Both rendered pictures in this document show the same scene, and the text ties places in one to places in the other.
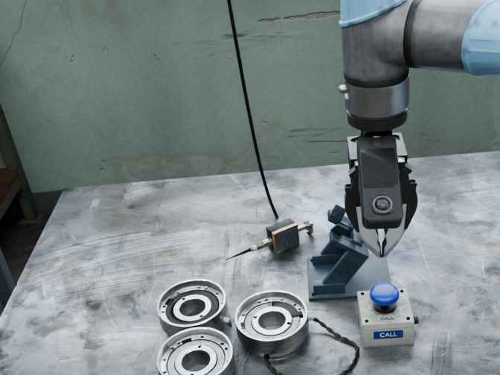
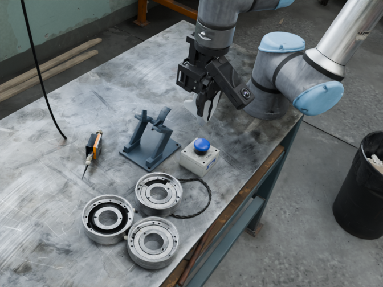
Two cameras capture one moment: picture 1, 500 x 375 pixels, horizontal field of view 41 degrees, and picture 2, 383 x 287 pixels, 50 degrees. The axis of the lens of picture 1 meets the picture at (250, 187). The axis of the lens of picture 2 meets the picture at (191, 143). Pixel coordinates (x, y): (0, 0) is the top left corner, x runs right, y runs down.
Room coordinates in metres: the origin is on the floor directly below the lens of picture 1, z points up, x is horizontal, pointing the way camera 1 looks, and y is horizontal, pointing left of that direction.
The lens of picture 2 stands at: (0.47, 0.52, 1.54)
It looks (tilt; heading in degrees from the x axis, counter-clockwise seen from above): 43 degrees down; 291
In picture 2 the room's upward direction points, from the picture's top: 10 degrees clockwise
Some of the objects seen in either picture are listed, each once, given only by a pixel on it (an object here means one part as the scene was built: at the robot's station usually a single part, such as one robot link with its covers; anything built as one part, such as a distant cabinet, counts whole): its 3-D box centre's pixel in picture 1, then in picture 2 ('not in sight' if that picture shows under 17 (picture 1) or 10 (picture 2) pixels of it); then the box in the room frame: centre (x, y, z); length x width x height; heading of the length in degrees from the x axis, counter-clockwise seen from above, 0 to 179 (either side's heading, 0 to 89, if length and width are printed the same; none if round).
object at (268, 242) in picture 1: (269, 239); (90, 153); (0.93, -0.02, 0.82); 0.17 x 0.02 x 0.04; 113
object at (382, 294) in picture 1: (384, 303); (200, 149); (0.70, -0.16, 0.85); 0.04 x 0.04 x 0.05
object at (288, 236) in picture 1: (285, 237); (97, 146); (0.93, -0.05, 0.82); 0.05 x 0.02 x 0.04; 113
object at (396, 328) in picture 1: (388, 316); (200, 155); (0.70, -0.17, 0.82); 0.08 x 0.07 x 0.05; 84
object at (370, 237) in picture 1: (367, 221); (195, 109); (0.73, -0.15, 0.97); 0.06 x 0.03 x 0.09; 172
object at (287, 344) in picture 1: (272, 324); (158, 195); (0.73, 0.00, 0.82); 0.10 x 0.10 x 0.04
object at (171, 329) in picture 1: (193, 311); (108, 220); (0.78, 0.11, 0.82); 0.10 x 0.10 x 0.04
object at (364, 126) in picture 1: (377, 149); (204, 65); (0.73, -0.16, 1.08); 0.09 x 0.08 x 0.12; 172
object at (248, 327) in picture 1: (272, 324); (158, 195); (0.73, 0.00, 0.82); 0.08 x 0.08 x 0.02
